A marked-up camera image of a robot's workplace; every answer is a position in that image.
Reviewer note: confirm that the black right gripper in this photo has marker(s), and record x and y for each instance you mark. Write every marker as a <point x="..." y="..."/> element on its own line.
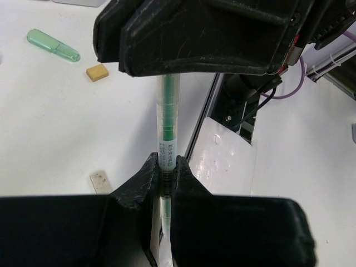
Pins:
<point x="325" y="22"/>

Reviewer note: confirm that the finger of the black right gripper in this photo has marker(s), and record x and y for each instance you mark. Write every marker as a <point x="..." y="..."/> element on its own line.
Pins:
<point x="249" y="37"/>
<point x="107" y="28"/>

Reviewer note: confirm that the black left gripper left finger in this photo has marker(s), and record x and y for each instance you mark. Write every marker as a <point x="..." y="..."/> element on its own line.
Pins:
<point x="117" y="229"/>

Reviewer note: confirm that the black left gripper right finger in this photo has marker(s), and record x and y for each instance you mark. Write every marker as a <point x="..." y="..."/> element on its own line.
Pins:
<point x="223" y="230"/>

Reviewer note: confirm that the beige eraser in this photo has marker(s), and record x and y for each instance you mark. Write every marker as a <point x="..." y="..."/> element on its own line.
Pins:
<point x="100" y="183"/>

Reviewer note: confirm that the green pen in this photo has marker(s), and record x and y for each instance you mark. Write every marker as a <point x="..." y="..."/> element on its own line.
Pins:
<point x="167" y="111"/>

